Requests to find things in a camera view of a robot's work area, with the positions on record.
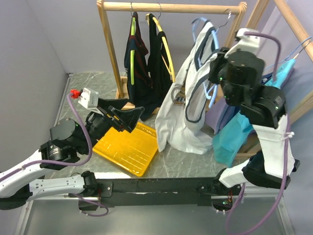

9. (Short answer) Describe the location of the light blue plastic hanger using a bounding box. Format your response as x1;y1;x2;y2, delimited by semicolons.
191;12;232;108

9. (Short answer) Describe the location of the wooden clothes rack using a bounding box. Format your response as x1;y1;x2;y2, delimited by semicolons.
239;0;313;159
96;0;247;116

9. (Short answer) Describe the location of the black tank top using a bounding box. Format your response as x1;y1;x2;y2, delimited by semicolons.
146;13;176;108

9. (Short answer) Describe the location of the yellow plastic tray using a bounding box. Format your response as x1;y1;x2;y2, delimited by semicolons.
93;122;158;177

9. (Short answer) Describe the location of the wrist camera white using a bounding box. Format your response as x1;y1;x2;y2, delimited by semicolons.
224;28;260;58
70;88;99;110

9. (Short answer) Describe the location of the wooden clothes rack right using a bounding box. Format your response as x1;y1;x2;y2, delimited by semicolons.
239;0;313;159

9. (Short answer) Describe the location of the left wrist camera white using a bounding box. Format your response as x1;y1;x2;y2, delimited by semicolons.
70;88;99;110

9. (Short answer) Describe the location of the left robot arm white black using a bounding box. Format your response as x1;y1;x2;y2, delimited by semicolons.
0;98;145;210

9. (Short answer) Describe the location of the white tank top navy trim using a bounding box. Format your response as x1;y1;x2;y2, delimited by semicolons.
155;20;219;154

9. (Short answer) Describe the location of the black base bar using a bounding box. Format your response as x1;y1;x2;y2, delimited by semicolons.
68;177;243;208

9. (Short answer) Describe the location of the turquoise t-shirt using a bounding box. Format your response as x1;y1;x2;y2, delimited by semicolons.
212;59;295;167

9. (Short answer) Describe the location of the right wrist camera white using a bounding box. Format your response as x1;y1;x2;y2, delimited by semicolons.
224;28;260;58

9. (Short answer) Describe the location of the blue wire hanger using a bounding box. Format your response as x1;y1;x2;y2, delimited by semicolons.
279;37;312;64

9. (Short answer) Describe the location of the purple t-shirt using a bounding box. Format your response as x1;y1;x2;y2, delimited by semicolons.
204;98;240;134

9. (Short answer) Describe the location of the green hanger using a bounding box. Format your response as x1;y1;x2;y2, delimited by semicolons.
130;16;136;85

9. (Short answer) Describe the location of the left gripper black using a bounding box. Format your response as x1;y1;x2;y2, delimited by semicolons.
78;97;145;155

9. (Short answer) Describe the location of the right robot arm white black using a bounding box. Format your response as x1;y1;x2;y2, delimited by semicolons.
213;51;300;195

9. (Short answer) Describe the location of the yellow hanger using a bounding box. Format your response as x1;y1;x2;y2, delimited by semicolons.
145;13;176;82

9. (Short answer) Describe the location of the wooden clothes rack centre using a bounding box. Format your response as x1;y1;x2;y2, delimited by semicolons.
96;0;247;116

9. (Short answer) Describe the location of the navy red striped tank top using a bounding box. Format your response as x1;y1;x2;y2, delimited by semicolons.
124;12;157;121

